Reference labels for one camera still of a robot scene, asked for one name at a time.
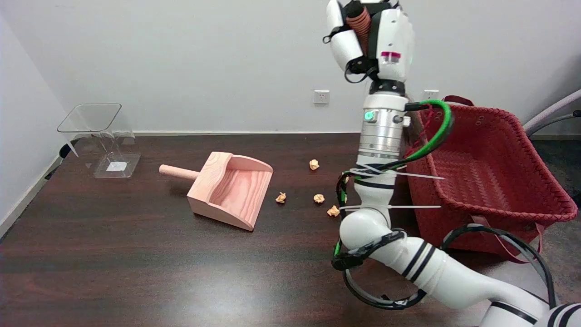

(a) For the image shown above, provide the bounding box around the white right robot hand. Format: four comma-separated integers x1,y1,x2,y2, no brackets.
326,0,414,94

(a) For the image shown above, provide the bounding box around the pink wooden dustpan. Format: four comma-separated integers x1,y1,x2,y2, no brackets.
159,152,274,232

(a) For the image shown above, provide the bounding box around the pale curved chair tube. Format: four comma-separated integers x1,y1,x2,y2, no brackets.
522,89,581,133

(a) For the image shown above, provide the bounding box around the red woven basket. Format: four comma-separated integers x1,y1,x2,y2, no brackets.
404,95,578,264

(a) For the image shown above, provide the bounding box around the dark curved chair tube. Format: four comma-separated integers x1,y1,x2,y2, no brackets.
527,110,581,137

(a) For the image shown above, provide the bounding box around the clear plastic container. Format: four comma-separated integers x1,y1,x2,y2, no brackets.
57,103,141,179

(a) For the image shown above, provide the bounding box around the green robot cable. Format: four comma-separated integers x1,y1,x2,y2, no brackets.
335,99,454,214

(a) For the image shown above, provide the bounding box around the large black looped cable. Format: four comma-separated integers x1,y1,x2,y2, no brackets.
441,224,558,309

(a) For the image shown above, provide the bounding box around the black elbow cable loop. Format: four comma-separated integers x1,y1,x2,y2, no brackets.
331,229,427,311

